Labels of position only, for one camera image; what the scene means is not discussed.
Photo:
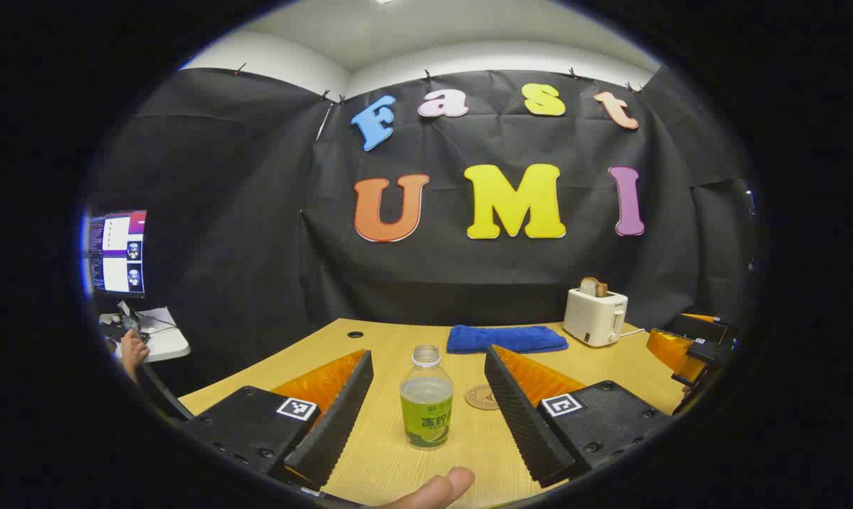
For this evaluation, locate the clear green-label water bottle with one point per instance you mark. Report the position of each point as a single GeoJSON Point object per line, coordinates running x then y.
{"type": "Point", "coordinates": [426, 410]}

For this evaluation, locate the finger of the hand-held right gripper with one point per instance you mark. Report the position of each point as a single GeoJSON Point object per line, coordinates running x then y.
{"type": "Point", "coordinates": [670, 351]}

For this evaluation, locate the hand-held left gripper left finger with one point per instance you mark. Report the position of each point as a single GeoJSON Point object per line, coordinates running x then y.
{"type": "Point", "coordinates": [338, 417]}

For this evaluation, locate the white side desk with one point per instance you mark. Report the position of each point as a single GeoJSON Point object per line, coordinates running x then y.
{"type": "Point", "coordinates": [165, 343]}

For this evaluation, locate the bread slice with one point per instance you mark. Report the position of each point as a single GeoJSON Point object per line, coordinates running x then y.
{"type": "Point", "coordinates": [593, 287]}

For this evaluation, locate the black curved bar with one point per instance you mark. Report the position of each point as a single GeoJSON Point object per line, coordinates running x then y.
{"type": "Point", "coordinates": [163, 394]}

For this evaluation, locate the computer monitor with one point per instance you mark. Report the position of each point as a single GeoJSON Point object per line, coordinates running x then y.
{"type": "Point", "coordinates": [119, 251]}

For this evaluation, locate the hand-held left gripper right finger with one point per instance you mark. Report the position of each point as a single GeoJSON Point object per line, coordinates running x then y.
{"type": "Point", "coordinates": [518, 417]}

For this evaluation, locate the round cork coaster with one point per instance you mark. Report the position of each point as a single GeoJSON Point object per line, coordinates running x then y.
{"type": "Point", "coordinates": [479, 397]}

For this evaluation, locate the blue folded towel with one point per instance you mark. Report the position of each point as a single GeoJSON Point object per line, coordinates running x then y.
{"type": "Point", "coordinates": [504, 338]}

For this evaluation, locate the white toaster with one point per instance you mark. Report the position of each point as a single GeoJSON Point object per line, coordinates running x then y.
{"type": "Point", "coordinates": [594, 318]}

